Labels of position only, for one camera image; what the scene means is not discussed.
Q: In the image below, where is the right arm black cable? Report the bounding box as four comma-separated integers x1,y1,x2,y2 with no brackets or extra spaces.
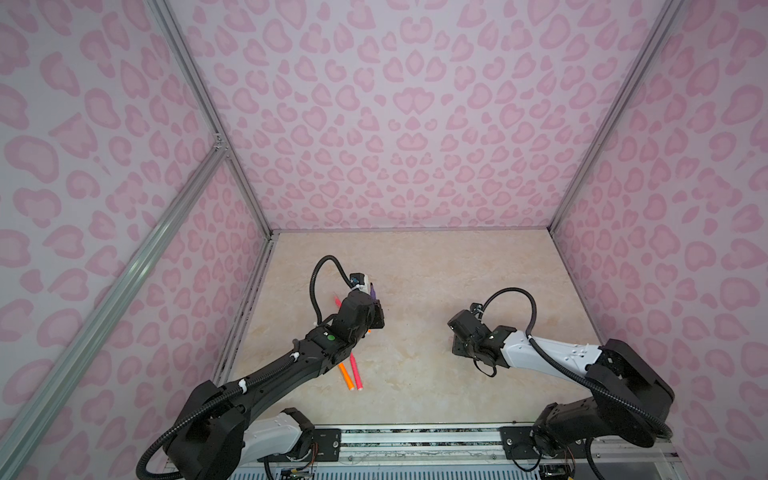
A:
473,287,673,439

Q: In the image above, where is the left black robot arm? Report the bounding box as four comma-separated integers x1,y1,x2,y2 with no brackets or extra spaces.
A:
160,290,384,479

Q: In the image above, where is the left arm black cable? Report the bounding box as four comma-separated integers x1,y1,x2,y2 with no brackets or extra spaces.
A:
135,255,355,480

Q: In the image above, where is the orange highlighter pen left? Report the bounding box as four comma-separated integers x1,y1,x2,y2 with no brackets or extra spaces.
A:
338,363,356,390

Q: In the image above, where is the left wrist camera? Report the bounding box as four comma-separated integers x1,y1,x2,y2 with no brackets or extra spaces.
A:
349,272,372,295

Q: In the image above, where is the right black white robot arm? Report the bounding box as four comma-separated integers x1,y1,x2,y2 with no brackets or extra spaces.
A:
448,307,675,457

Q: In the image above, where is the diagonal aluminium frame bar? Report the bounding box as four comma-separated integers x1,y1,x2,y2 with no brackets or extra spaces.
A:
1,145,227,479

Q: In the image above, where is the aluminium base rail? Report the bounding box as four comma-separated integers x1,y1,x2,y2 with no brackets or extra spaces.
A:
227,423,687,479

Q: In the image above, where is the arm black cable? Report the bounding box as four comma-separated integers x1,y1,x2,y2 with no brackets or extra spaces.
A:
135,255,355,480
473,287,673,439

